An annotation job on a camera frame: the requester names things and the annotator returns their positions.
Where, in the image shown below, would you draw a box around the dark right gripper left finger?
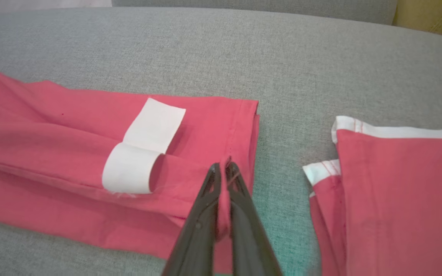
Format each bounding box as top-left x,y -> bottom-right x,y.
162,163 -> 222,276

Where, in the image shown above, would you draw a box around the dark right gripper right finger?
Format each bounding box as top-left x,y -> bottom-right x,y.
226,162 -> 283,276

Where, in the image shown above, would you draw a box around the red shorts with white stripe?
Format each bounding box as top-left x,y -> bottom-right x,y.
302,115 -> 442,276

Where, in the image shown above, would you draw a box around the large grey sofa seat cushion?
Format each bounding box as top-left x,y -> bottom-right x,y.
0,7 -> 442,276

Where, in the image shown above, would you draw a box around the yellow upholstered seat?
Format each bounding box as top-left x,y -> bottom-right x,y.
393,0 -> 442,41

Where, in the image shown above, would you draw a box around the red and white jersey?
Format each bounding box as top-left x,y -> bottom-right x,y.
0,63 -> 260,275

